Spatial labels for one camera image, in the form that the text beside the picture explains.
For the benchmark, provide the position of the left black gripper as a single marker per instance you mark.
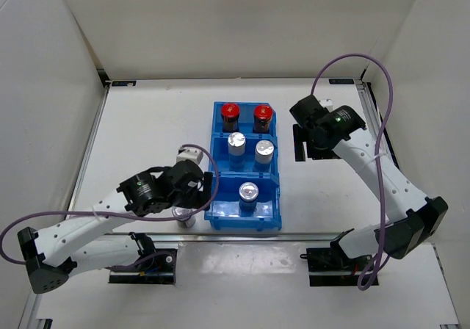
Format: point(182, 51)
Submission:
point(197, 196)

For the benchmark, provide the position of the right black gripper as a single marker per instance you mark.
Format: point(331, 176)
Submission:
point(298, 139)

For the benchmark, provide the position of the red-lid sauce jar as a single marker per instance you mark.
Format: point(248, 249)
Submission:
point(230, 116)
point(262, 116)

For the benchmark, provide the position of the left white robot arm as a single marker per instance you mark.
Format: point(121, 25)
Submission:
point(82, 243)

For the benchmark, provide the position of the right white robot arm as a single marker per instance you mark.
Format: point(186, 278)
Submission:
point(411, 216)

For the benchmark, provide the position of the middle blue storage bin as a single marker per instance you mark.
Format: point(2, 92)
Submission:
point(219, 152)

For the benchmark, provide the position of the blue storage bin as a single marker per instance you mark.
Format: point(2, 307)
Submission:
point(225, 213)
point(245, 119)
point(219, 152)

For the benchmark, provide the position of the far blue storage bin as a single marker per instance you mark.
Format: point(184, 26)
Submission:
point(245, 119)

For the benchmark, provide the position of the near blue storage bin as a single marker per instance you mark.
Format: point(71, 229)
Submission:
point(225, 213)

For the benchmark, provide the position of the right blue corner label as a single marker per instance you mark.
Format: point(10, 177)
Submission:
point(341, 81)

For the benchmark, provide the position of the blue corner label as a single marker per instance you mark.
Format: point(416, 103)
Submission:
point(341, 81)
point(123, 83)

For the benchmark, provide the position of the left blue corner label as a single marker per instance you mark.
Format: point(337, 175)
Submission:
point(123, 83)

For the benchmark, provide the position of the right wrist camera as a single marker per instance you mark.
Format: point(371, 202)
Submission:
point(308, 111)

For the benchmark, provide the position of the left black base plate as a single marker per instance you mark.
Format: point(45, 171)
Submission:
point(160, 270)

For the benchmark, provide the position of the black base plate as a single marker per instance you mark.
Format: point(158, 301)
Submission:
point(160, 270)
point(327, 270)

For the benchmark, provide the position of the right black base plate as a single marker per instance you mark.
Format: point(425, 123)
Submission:
point(327, 270)

